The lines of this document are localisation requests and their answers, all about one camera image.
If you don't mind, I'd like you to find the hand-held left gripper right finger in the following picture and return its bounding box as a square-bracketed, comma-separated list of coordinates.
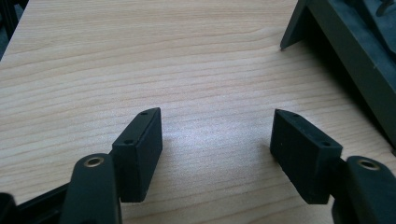
[269, 108, 396, 224]

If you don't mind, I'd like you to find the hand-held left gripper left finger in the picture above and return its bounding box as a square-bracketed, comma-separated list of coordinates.
[59, 106, 163, 224]

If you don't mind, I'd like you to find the dark green plastic rack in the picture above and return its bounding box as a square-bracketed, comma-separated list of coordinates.
[279, 0, 396, 147]

